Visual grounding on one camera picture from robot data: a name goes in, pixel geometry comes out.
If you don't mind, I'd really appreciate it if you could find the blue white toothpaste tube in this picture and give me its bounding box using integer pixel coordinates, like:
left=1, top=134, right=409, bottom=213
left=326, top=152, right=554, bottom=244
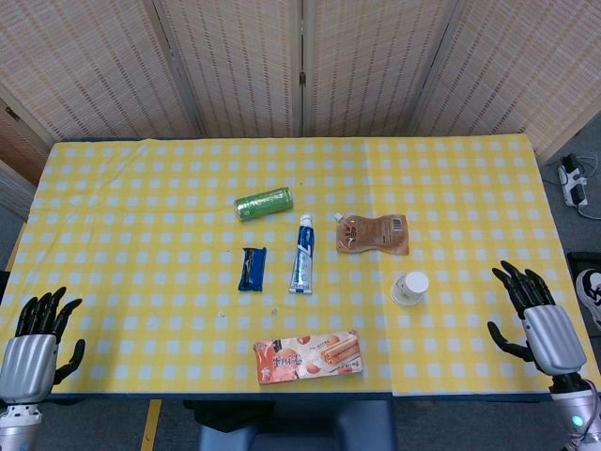
left=287, top=213, right=315, bottom=295

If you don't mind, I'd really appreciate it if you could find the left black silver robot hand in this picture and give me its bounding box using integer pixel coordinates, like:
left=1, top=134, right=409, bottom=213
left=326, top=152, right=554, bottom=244
left=0, top=286, right=87, bottom=405

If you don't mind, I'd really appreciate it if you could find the orange egg roll box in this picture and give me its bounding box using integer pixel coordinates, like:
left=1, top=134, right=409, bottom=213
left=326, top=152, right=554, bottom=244
left=253, top=329, right=364, bottom=386

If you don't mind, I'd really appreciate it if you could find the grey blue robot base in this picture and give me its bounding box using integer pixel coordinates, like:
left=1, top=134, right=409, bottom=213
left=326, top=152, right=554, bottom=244
left=182, top=398, right=396, bottom=451

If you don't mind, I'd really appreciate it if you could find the green drink can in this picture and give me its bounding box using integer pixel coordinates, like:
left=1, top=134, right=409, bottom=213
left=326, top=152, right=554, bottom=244
left=233, top=186, right=295, bottom=223

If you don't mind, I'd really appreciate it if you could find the white power cable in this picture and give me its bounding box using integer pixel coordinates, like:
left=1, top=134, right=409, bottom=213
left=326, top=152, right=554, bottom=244
left=576, top=152, right=601, bottom=221

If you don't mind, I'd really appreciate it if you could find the yellow white checked tablecloth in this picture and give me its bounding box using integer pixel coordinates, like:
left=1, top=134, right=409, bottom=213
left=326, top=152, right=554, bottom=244
left=0, top=133, right=593, bottom=401

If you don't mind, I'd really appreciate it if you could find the black white sneaker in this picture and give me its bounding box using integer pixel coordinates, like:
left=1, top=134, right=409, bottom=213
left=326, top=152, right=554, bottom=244
left=576, top=268, right=601, bottom=331

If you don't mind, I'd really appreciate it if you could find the white power strip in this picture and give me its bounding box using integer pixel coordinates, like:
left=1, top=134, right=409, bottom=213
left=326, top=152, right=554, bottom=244
left=558, top=153, right=590, bottom=209

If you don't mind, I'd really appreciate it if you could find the brown spouted drink pouch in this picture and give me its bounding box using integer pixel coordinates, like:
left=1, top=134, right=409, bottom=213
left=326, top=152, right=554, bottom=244
left=333, top=211, right=410, bottom=257

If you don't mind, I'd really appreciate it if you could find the woven folding screen panel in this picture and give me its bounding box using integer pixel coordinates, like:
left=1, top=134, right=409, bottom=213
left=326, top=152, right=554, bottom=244
left=152, top=0, right=304, bottom=138
left=412, top=0, right=601, bottom=156
left=0, top=0, right=198, bottom=142
left=302, top=0, right=459, bottom=137

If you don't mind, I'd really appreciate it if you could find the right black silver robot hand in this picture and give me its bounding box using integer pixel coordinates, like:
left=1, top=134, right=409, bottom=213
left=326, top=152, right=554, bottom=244
left=486, top=260, right=589, bottom=378

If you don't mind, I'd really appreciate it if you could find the brown wooden side panel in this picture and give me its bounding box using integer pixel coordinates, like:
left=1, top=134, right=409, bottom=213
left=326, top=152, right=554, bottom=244
left=0, top=97, right=54, bottom=185

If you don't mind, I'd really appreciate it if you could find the white floral paper cup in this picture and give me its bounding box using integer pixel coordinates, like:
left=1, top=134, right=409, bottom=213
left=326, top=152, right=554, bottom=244
left=394, top=271, right=430, bottom=305
left=391, top=277, right=414, bottom=308

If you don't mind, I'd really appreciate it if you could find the blue snack packet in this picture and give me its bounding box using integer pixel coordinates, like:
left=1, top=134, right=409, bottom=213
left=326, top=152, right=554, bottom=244
left=237, top=246, right=268, bottom=293

